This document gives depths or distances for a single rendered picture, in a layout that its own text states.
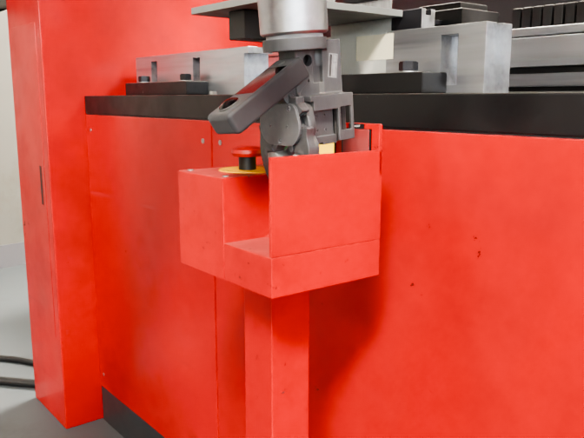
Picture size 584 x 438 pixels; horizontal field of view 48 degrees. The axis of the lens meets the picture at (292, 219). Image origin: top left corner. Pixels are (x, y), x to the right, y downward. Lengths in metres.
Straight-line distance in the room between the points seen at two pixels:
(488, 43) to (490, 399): 0.46
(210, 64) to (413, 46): 0.56
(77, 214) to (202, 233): 1.00
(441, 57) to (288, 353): 0.47
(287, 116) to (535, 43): 0.58
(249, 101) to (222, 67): 0.74
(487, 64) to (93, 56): 1.11
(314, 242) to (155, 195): 0.77
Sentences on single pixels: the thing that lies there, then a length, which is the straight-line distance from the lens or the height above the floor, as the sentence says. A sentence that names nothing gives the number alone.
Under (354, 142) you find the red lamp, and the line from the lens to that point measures 0.80.
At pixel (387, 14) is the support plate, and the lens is 1.04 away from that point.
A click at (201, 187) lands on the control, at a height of 0.76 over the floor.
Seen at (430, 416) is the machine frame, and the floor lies 0.46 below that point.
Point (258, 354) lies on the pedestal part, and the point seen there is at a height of 0.56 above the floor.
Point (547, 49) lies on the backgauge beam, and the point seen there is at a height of 0.95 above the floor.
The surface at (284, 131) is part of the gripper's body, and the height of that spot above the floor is 0.83.
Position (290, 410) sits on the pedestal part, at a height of 0.48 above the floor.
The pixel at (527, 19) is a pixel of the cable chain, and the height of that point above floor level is 1.02.
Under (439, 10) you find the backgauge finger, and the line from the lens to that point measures 1.26.
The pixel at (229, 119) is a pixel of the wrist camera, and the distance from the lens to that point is 0.67.
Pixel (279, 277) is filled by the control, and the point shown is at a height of 0.68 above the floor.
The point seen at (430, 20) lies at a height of 0.98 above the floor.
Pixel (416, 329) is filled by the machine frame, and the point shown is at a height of 0.57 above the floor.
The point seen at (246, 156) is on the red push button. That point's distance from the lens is 0.81.
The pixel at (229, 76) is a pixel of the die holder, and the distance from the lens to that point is 1.40.
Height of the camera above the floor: 0.87
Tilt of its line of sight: 10 degrees down
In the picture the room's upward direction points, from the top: straight up
